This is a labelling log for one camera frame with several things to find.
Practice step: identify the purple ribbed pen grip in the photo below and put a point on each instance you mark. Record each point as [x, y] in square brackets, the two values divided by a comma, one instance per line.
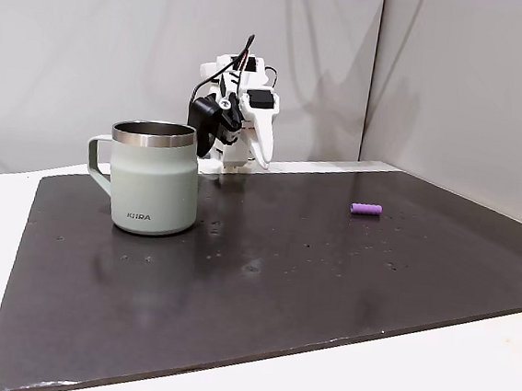
[366, 209]

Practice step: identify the sage green steel-rim mug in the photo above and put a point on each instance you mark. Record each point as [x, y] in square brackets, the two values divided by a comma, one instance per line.
[153, 180]

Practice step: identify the black oval camera box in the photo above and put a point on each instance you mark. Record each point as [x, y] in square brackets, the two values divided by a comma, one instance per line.
[204, 121]

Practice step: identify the dark grey table mat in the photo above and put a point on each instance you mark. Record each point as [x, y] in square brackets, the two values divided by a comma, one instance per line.
[252, 287]

